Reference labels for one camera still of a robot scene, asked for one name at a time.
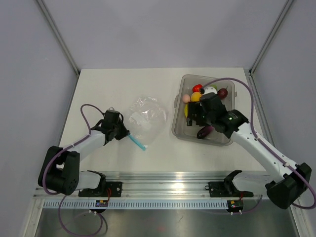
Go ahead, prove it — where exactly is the right small circuit board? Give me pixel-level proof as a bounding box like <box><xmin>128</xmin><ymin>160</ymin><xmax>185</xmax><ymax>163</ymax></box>
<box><xmin>228</xmin><ymin>200</ymin><xmax>244</xmax><ymax>212</ymax></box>

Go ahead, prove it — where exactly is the left small circuit board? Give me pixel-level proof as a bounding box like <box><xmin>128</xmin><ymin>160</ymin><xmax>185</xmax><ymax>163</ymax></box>
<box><xmin>95</xmin><ymin>200</ymin><xmax>109</xmax><ymax>207</ymax></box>

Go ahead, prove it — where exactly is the purple toy eggplant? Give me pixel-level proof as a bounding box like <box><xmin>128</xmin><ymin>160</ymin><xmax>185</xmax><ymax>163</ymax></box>
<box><xmin>197</xmin><ymin>126</ymin><xmax>214</xmax><ymax>139</ymax></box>

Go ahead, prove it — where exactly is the black mounting plate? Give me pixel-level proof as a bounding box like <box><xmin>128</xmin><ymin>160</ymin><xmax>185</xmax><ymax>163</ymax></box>
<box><xmin>204</xmin><ymin>181</ymin><xmax>229</xmax><ymax>198</ymax></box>
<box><xmin>105</xmin><ymin>181</ymin><xmax>122</xmax><ymax>198</ymax></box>

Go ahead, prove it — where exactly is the clear grey plastic bin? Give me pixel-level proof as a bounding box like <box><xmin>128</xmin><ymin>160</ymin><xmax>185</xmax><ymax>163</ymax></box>
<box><xmin>171</xmin><ymin>74</ymin><xmax>237</xmax><ymax>146</ymax></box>

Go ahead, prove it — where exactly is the pink toy peach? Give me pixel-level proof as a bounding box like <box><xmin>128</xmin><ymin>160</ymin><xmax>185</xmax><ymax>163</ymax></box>
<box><xmin>182</xmin><ymin>94</ymin><xmax>191</xmax><ymax>104</ymax></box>

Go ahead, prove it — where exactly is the purple cable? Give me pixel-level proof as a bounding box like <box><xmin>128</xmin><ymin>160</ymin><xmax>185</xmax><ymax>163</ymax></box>
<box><xmin>197</xmin><ymin>77</ymin><xmax>316</xmax><ymax>218</ymax></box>
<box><xmin>41</xmin><ymin>104</ymin><xmax>108</xmax><ymax>236</ymax></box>

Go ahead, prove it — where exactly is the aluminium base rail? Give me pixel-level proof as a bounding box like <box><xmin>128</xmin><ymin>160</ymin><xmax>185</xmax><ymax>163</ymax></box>
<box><xmin>33</xmin><ymin>171</ymin><xmax>267</xmax><ymax>200</ymax></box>

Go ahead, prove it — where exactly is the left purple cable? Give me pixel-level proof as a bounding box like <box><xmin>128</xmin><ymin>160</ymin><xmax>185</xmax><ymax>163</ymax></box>
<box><xmin>41</xmin><ymin>104</ymin><xmax>108</xmax><ymax>236</ymax></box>

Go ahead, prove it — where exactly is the left aluminium frame post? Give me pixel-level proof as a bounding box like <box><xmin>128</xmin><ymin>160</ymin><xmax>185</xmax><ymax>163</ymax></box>
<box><xmin>34</xmin><ymin>0</ymin><xmax>80</xmax><ymax>79</ymax></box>

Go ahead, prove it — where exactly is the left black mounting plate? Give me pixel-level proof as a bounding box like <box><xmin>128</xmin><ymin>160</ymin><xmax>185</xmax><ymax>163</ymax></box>
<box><xmin>105</xmin><ymin>181</ymin><xmax>122</xmax><ymax>198</ymax></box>

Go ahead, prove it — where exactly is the aluminium frame post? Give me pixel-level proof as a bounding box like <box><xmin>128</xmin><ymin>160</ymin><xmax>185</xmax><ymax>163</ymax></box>
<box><xmin>249</xmin><ymin>0</ymin><xmax>296</xmax><ymax>76</ymax></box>
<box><xmin>34</xmin><ymin>0</ymin><xmax>80</xmax><ymax>79</ymax></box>

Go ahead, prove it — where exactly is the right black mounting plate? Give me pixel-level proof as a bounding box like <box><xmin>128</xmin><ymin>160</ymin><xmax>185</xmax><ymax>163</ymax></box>
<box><xmin>204</xmin><ymin>181</ymin><xmax>229</xmax><ymax>198</ymax></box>

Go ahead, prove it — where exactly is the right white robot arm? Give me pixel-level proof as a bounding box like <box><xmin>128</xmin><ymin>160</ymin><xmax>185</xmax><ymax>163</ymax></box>
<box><xmin>187</xmin><ymin>93</ymin><xmax>312</xmax><ymax>209</ymax></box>

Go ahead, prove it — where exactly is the orange toy fruit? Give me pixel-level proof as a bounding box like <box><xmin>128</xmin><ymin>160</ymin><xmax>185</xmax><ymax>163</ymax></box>
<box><xmin>191</xmin><ymin>92</ymin><xmax>202</xmax><ymax>102</ymax></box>

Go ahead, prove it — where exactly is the clear zip top bag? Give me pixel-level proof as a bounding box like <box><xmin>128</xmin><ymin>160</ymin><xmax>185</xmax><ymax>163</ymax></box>
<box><xmin>124</xmin><ymin>96</ymin><xmax>168</xmax><ymax>151</ymax></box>

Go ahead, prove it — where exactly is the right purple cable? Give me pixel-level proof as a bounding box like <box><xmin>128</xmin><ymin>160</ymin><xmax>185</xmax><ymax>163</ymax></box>
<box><xmin>197</xmin><ymin>77</ymin><xmax>316</xmax><ymax>218</ymax></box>

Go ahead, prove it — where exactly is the right aluminium frame post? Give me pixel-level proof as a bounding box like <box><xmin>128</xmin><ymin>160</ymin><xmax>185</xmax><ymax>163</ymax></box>
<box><xmin>249</xmin><ymin>0</ymin><xmax>296</xmax><ymax>76</ymax></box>

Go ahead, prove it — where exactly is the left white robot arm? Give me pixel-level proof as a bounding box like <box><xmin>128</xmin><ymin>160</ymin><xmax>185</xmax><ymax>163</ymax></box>
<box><xmin>38</xmin><ymin>110</ymin><xmax>130</xmax><ymax>197</ymax></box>

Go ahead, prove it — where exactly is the white slotted cable duct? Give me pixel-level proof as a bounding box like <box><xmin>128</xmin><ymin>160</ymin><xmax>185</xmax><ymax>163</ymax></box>
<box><xmin>43</xmin><ymin>199</ymin><xmax>228</xmax><ymax>210</ymax></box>

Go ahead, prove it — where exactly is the small circuit board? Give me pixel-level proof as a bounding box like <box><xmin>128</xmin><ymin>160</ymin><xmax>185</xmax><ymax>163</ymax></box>
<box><xmin>228</xmin><ymin>200</ymin><xmax>244</xmax><ymax>212</ymax></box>
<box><xmin>95</xmin><ymin>200</ymin><xmax>109</xmax><ymax>207</ymax></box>

